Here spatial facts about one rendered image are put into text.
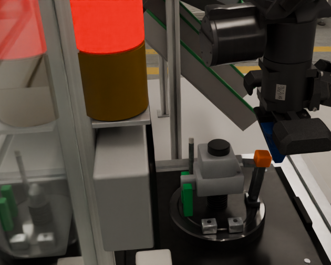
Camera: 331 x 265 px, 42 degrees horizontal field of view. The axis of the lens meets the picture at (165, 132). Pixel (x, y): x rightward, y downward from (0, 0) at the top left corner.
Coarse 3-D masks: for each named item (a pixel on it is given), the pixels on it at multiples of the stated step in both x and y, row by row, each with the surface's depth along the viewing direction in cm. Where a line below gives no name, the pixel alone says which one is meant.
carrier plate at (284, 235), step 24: (168, 192) 69; (264, 192) 68; (168, 216) 64; (288, 216) 63; (168, 240) 60; (264, 240) 60; (288, 240) 59; (192, 264) 56; (216, 264) 56; (240, 264) 56; (264, 264) 56; (288, 264) 56; (312, 264) 56
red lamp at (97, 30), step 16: (80, 0) 26; (96, 0) 26; (112, 0) 26; (128, 0) 27; (80, 16) 27; (96, 16) 26; (112, 16) 27; (128, 16) 27; (80, 32) 27; (96, 32) 27; (112, 32) 27; (128, 32) 28; (80, 48) 28; (96, 48) 28; (112, 48) 28; (128, 48) 28
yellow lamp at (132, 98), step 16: (144, 48) 30; (80, 64) 29; (96, 64) 28; (112, 64) 28; (128, 64) 29; (144, 64) 30; (96, 80) 29; (112, 80) 29; (128, 80) 29; (144, 80) 30; (96, 96) 29; (112, 96) 29; (128, 96) 30; (144, 96) 31; (96, 112) 30; (112, 112) 30; (128, 112) 30
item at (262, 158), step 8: (256, 152) 59; (264, 152) 59; (248, 160) 60; (256, 160) 59; (264, 160) 58; (256, 168) 60; (264, 168) 60; (256, 176) 60; (256, 184) 61; (248, 192) 63; (256, 192) 62
